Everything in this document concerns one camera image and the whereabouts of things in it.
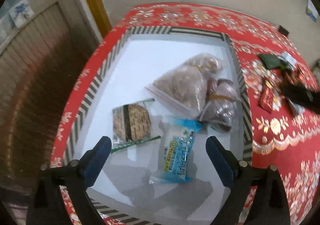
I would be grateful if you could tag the red foil snack packet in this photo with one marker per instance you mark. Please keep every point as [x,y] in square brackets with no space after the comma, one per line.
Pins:
[267,95]

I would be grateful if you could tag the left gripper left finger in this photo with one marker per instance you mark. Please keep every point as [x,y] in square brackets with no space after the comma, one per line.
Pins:
[47,205]

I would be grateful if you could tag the round cake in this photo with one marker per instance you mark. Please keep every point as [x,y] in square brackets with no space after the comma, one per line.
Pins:
[132,125]

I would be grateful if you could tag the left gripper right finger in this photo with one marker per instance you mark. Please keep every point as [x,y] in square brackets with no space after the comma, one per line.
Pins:
[269,205]

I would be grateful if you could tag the small white snack packet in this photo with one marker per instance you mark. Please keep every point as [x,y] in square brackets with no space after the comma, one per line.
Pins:
[288,60]

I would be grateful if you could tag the small black box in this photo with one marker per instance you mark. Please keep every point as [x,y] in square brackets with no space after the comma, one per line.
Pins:
[283,31]

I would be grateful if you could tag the blue white wall paper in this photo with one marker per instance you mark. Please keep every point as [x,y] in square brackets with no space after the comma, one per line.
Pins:
[311,11]

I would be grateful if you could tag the wooden slatted door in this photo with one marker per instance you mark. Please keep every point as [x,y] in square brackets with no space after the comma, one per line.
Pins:
[39,68]

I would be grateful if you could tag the red floral tablecloth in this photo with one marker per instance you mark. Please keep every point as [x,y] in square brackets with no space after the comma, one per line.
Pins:
[290,143]

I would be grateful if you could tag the blue white snack packet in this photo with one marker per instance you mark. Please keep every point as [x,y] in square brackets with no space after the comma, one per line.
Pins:
[177,143]

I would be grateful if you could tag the clear bag of brown snacks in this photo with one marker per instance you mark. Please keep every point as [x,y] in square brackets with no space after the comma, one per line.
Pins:
[182,90]

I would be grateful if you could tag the blue picture on door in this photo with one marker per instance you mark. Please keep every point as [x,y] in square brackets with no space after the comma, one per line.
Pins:
[21,13]

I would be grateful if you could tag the black green snack packet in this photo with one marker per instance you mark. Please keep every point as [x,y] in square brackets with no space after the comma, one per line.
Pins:
[295,108]

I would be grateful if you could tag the clear bag of red dates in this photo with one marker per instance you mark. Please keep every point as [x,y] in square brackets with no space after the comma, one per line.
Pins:
[221,111]

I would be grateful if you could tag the dark green snack packet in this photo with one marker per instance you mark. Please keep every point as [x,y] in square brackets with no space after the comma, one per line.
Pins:
[271,61]

